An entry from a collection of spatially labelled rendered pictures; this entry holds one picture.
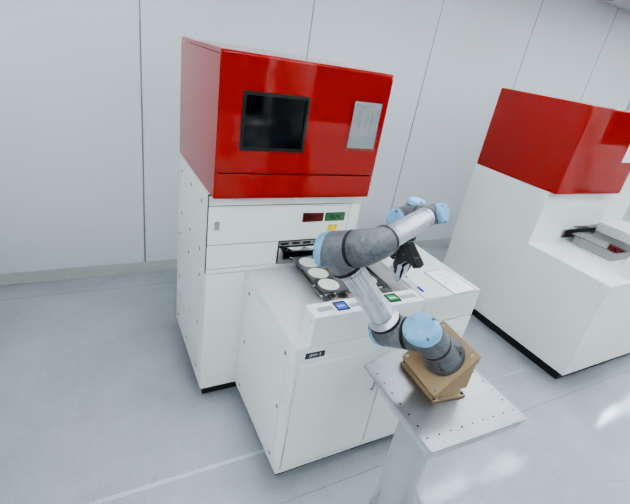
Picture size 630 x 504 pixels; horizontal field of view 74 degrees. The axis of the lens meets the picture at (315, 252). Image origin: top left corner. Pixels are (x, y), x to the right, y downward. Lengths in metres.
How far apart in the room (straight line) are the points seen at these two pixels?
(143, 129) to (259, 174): 1.57
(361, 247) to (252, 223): 0.92
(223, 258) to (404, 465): 1.20
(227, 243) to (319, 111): 0.74
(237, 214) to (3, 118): 1.81
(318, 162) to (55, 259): 2.30
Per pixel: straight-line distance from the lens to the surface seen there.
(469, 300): 2.15
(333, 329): 1.70
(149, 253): 3.67
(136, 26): 3.24
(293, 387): 1.81
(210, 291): 2.15
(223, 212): 1.96
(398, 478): 1.99
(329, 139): 1.99
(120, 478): 2.34
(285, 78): 1.85
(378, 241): 1.22
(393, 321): 1.49
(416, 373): 1.66
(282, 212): 2.07
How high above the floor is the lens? 1.88
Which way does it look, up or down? 26 degrees down
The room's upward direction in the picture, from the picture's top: 10 degrees clockwise
